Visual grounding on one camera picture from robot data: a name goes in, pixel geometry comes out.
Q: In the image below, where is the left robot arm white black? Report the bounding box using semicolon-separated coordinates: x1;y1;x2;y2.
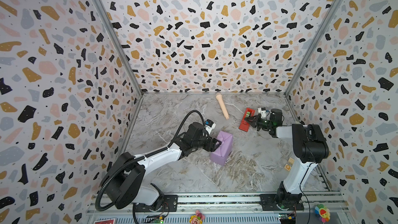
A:
95;120;221;211

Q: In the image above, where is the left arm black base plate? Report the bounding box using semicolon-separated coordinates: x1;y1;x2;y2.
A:
135;195;178;213

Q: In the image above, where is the aluminium corner post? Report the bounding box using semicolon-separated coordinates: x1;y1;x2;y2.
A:
284;0;343;98
92;0;143;98

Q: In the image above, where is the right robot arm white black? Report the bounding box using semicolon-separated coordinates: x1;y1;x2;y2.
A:
244;108;329;202

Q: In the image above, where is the beige toy microphone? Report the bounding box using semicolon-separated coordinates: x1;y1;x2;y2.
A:
216;93;230;120

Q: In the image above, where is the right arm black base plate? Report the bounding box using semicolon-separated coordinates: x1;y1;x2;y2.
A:
260;193;304;212

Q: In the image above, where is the red tape dispenser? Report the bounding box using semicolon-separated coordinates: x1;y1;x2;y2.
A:
238;107;256;132

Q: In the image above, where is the rainbow flower toy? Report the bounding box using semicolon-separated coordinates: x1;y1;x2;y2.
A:
315;204;331;223

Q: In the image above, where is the aluminium corner post right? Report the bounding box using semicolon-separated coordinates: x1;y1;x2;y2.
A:
284;0;343;98

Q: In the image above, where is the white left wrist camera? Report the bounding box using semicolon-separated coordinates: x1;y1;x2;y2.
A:
205;119;216;134

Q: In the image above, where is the aluminium corner post left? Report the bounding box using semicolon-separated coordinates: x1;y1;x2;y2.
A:
92;0;143;98

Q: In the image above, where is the pink wrapping paper sheet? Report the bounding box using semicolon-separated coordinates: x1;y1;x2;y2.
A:
210;131;233;166

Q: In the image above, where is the pink yellow flower toy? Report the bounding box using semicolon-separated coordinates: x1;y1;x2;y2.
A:
189;210;205;224

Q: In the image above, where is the black corrugated cable hose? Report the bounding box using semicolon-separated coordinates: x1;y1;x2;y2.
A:
94;109;207;212

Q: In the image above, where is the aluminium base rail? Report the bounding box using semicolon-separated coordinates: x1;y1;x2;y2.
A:
83;191;355;224

